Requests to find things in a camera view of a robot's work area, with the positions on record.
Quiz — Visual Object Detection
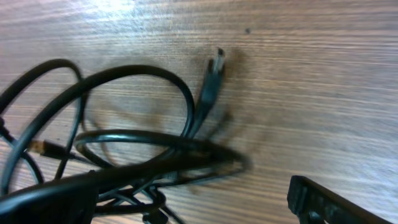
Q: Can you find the thin black usb cable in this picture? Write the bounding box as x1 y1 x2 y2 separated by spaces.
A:
0 47 226 224

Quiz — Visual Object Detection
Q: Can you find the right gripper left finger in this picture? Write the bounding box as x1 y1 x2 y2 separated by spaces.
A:
1 181 99 224

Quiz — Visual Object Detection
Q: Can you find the thick black cable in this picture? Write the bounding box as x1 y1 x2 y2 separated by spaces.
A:
0 58 252 218

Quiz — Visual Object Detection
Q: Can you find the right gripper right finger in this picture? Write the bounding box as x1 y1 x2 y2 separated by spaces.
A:
287 175 391 224

